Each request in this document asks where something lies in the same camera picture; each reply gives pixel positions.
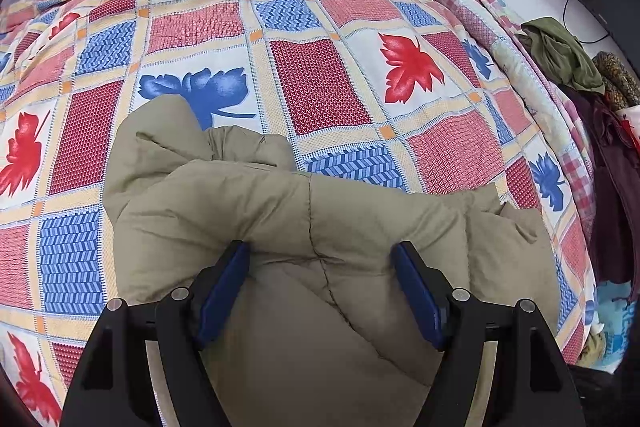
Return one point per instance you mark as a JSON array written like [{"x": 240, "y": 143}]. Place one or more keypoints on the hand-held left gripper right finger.
[{"x": 419, "y": 294}]

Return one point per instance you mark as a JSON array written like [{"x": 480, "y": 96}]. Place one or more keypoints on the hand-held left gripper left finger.
[{"x": 224, "y": 294}]

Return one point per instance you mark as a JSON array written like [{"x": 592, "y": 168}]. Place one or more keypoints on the khaki quilted jacket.
[{"x": 325, "y": 217}]

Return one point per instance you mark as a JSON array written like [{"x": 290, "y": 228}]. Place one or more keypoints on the blue printed cloth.
[{"x": 612, "y": 322}]

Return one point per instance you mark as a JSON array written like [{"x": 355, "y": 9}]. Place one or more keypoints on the dark maroon garment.
[{"x": 612, "y": 167}]

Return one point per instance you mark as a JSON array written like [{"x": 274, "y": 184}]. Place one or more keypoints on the leaf-print checked bed sheet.
[{"x": 320, "y": 82}]

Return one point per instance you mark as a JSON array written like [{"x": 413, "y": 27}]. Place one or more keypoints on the olive green garment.
[{"x": 560, "y": 52}]

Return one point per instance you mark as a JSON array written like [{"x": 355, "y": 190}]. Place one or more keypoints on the brown patterned cloth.
[{"x": 620, "y": 79}]

